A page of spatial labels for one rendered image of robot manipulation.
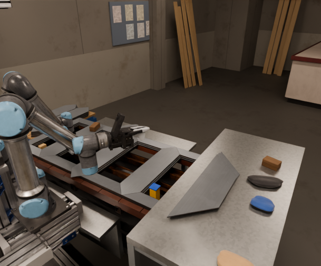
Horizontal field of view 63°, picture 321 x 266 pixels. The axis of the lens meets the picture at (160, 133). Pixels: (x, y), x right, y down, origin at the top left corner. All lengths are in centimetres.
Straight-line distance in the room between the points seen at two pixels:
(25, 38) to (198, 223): 401
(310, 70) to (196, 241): 510
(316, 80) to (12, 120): 556
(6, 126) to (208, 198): 100
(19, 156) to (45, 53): 379
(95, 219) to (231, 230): 97
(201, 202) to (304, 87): 493
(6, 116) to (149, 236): 78
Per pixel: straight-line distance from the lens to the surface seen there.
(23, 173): 122
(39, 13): 482
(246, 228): 137
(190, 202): 141
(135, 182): 190
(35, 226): 147
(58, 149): 244
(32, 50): 477
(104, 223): 188
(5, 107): 108
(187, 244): 126
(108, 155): 223
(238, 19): 844
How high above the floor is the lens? 202
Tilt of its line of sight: 27 degrees down
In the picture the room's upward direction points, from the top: straight up
